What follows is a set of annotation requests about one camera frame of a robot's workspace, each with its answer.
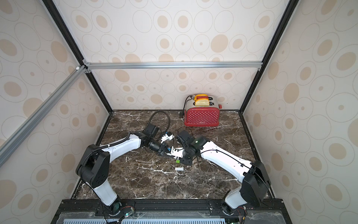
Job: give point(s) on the yellow toast front slice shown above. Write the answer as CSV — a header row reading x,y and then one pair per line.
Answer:
x,y
202,102

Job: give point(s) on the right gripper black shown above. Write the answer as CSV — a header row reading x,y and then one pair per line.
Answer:
x,y
185,155

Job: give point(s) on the yellow toast back slice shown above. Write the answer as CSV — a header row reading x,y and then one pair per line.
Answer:
x,y
201,96

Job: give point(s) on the red toaster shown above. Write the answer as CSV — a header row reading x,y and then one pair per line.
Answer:
x,y
202,116

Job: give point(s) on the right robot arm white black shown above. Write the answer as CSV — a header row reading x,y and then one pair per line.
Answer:
x,y
254,179

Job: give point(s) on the left black frame post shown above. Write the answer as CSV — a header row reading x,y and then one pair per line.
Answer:
x,y
65,32

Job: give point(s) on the black frame post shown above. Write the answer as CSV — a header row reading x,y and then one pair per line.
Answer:
x,y
287,14
65,32

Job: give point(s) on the right black frame post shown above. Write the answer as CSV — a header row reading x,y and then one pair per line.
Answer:
x,y
287,14

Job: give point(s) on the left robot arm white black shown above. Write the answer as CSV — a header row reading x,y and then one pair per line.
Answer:
x,y
94,165

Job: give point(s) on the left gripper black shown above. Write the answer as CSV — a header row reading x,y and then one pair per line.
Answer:
x,y
161,148

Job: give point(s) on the horizontal aluminium rail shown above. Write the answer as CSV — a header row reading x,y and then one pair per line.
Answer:
x,y
174,65

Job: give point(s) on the yellow toast slice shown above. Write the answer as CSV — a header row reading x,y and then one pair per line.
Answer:
x,y
202,102
201,96

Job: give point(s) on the left diagonal aluminium rail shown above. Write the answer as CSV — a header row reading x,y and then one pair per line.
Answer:
x,y
18,137

